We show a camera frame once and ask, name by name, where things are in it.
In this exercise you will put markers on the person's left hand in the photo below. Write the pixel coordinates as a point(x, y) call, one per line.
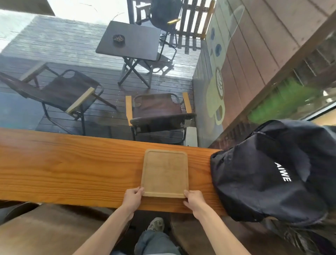
point(131, 201)

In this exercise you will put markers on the person's right hand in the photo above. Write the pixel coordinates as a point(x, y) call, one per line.
point(195, 202)

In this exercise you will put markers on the person's right thumb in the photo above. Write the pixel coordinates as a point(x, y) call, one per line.
point(187, 193)

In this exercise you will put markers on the person's left thumb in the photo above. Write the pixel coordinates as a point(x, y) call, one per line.
point(141, 191)

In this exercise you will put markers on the light wooden tray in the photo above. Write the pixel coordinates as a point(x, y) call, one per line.
point(164, 174)

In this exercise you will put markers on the person's left forearm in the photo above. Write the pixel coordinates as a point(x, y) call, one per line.
point(105, 233)

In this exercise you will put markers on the person's right forearm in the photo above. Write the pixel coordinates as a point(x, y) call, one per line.
point(220, 235)

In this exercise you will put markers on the person's grey shoe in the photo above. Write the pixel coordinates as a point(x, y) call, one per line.
point(156, 224)

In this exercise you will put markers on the brown wooden stool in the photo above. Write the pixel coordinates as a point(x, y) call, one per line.
point(49, 231)
point(191, 241)

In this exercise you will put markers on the person's blue jeans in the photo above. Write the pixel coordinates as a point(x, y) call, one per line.
point(154, 243)

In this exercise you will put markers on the white panel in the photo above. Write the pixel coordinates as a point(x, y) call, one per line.
point(191, 136)

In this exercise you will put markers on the brown folding chair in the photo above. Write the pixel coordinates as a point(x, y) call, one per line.
point(65, 90)
point(160, 110)

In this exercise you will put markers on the black backpack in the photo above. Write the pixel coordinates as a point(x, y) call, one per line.
point(270, 173)

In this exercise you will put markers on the dark patterned fabric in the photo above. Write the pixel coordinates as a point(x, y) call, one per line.
point(299, 236)

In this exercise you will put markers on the green bush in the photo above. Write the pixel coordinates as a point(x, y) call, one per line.
point(282, 101)

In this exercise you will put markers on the black folding table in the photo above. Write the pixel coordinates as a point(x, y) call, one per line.
point(130, 39)

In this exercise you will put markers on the black ashtray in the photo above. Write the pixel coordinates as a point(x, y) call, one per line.
point(118, 38)

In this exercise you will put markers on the dark wooden fence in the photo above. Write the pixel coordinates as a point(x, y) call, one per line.
point(193, 18)

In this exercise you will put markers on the black folding chair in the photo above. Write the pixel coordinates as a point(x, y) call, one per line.
point(165, 13)

